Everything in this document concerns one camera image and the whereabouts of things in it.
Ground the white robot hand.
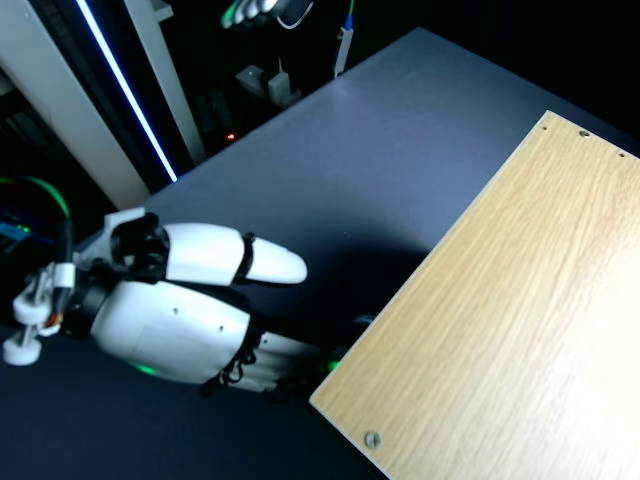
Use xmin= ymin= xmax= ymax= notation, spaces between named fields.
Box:
xmin=221 ymin=0 xmax=314 ymax=30
xmin=74 ymin=209 xmax=347 ymax=406

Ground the white plug adapter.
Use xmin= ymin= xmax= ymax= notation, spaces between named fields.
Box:
xmin=267 ymin=57 xmax=294 ymax=106

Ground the light wood cabinet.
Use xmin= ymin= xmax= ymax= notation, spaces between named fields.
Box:
xmin=308 ymin=109 xmax=640 ymax=480

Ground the white frame post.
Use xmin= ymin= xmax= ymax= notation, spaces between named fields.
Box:
xmin=0 ymin=0 xmax=207 ymax=211

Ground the green cable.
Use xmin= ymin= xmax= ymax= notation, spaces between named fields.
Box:
xmin=0 ymin=174 xmax=76 ymax=224

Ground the grey plug box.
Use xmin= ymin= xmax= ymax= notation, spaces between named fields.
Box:
xmin=235 ymin=64 xmax=267 ymax=95

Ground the white cable connector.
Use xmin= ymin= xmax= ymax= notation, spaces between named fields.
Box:
xmin=332 ymin=0 xmax=357 ymax=79

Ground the bright LED light strip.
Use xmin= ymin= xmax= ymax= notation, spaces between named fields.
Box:
xmin=74 ymin=0 xmax=179 ymax=184

